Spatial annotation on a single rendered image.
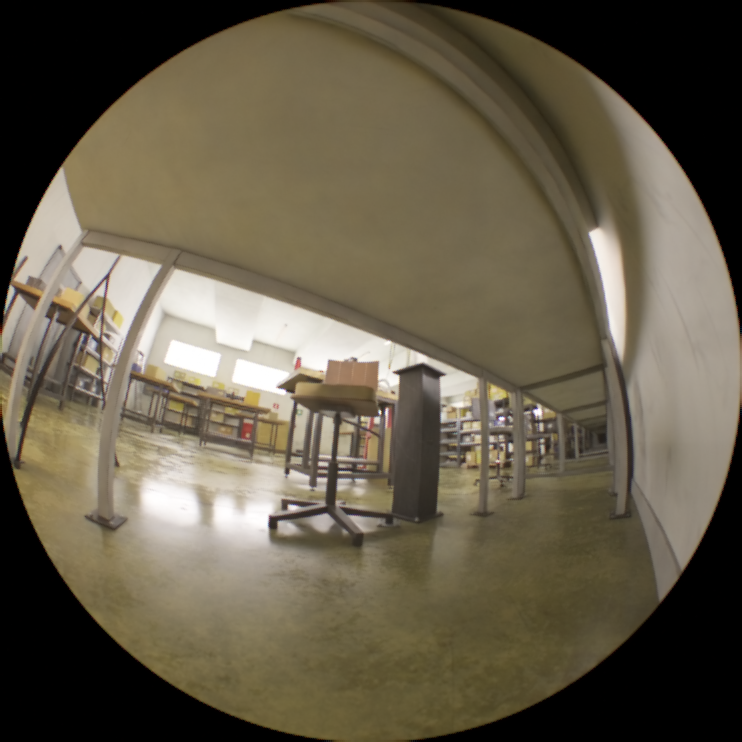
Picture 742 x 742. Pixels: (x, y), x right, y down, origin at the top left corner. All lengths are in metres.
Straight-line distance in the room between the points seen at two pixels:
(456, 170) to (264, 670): 0.92
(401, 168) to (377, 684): 0.88
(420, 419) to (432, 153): 1.13
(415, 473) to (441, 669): 1.00
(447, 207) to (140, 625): 0.99
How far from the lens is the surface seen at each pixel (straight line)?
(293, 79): 0.56
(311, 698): 0.40
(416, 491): 1.25
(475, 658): 0.48
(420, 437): 1.23
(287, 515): 1.00
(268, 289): 0.83
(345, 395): 0.95
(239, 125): 0.61
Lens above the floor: 0.35
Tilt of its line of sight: 20 degrees up
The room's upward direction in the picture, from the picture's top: 4 degrees clockwise
